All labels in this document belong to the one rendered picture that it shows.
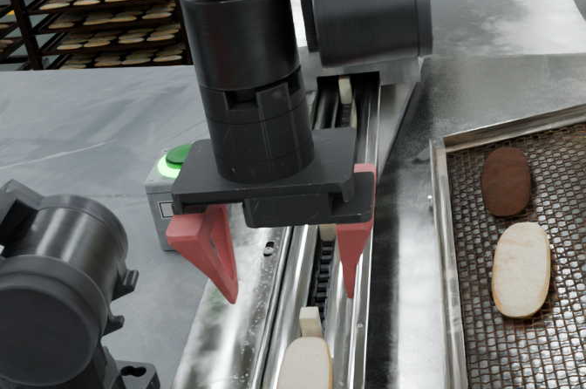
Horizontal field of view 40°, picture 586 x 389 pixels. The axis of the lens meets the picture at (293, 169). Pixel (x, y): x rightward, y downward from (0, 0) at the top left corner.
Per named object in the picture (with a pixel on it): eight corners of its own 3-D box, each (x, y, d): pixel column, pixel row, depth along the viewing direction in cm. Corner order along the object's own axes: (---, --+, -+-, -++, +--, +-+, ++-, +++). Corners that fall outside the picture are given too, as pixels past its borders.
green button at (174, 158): (173, 159, 79) (170, 144, 78) (214, 155, 78) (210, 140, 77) (163, 180, 75) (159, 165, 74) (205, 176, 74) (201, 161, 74)
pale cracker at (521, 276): (497, 229, 59) (494, 216, 59) (551, 223, 58) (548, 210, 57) (488, 322, 51) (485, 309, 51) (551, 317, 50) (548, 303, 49)
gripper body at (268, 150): (354, 210, 44) (337, 85, 41) (174, 221, 46) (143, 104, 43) (360, 153, 50) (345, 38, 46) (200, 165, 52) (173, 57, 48)
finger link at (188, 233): (304, 330, 49) (280, 197, 44) (190, 335, 50) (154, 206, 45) (315, 262, 55) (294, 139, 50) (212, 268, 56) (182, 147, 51)
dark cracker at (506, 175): (482, 155, 69) (479, 143, 69) (528, 146, 68) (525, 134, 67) (482, 222, 61) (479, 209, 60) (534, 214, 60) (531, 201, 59)
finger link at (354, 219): (385, 326, 48) (368, 190, 43) (266, 331, 49) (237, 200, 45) (387, 258, 54) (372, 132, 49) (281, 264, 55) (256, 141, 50)
